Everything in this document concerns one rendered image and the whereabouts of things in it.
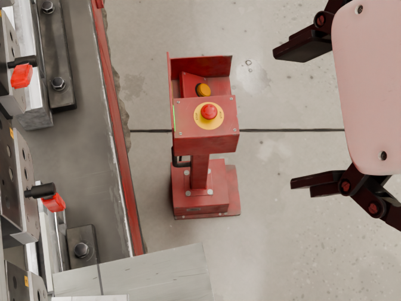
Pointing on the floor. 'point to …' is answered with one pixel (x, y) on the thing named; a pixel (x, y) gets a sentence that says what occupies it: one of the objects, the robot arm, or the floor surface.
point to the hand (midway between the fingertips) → (305, 116)
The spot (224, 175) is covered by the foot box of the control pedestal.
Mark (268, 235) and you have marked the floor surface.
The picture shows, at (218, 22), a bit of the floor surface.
